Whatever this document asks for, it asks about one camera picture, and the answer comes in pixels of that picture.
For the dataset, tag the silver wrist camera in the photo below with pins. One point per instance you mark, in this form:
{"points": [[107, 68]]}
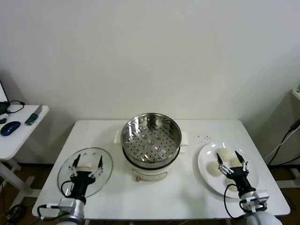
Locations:
{"points": [[257, 198], [66, 205]]}

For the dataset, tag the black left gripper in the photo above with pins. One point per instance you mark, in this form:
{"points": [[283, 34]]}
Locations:
{"points": [[80, 181]]}

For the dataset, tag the white furniture foot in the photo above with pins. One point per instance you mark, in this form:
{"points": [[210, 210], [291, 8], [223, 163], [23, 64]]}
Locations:
{"points": [[288, 181]]}

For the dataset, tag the white steamed baozi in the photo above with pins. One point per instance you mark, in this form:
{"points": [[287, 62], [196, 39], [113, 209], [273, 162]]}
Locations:
{"points": [[230, 187], [212, 168], [234, 162], [226, 154]]}

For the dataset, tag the blue computer mouse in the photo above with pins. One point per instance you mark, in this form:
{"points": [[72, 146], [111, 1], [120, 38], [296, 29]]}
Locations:
{"points": [[10, 127]]}

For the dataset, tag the perforated steel steamer basket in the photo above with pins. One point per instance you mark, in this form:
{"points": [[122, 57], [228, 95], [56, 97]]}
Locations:
{"points": [[168, 145]]}

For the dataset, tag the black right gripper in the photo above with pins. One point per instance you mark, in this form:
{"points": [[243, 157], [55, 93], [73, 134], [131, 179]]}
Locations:
{"points": [[241, 177]]}

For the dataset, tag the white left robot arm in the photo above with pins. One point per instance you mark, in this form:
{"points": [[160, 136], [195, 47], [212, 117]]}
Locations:
{"points": [[79, 212]]}

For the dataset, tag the white side table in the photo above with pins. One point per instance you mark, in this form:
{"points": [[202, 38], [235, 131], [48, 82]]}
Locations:
{"points": [[23, 138]]}

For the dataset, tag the small black desk item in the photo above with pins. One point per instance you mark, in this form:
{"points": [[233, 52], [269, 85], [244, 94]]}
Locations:
{"points": [[2, 121]]}

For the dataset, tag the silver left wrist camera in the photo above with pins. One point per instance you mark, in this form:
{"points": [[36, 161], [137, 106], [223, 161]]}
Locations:
{"points": [[66, 205]]}

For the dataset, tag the large white plate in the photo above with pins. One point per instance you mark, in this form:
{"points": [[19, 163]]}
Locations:
{"points": [[208, 152]]}

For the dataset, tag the round glass pot lid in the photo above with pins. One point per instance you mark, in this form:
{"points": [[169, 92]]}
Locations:
{"points": [[104, 161]]}

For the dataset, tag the dark laptop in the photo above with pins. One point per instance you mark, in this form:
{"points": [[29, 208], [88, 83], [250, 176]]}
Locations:
{"points": [[2, 107]]}

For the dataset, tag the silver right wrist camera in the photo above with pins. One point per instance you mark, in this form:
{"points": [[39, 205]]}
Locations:
{"points": [[257, 198]]}

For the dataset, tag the white shelf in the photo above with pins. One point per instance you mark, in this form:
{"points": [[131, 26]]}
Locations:
{"points": [[296, 92]]}

